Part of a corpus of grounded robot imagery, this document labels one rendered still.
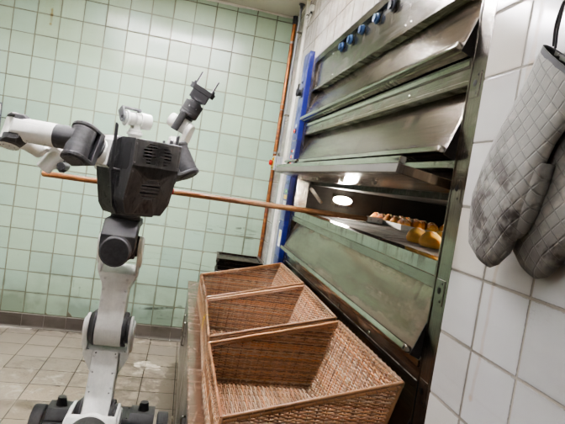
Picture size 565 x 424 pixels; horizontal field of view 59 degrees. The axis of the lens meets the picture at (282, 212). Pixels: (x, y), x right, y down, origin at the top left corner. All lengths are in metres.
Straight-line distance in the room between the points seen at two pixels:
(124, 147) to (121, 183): 0.14
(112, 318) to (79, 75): 2.26
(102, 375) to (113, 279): 0.38
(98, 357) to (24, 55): 2.50
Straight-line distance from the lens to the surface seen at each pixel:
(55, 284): 4.08
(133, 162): 1.92
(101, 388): 2.23
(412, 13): 1.90
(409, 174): 1.30
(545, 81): 0.99
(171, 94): 3.92
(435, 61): 1.51
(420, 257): 1.43
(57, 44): 4.08
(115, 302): 2.16
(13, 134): 2.11
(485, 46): 1.36
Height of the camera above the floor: 1.31
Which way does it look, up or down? 3 degrees down
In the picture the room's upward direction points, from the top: 9 degrees clockwise
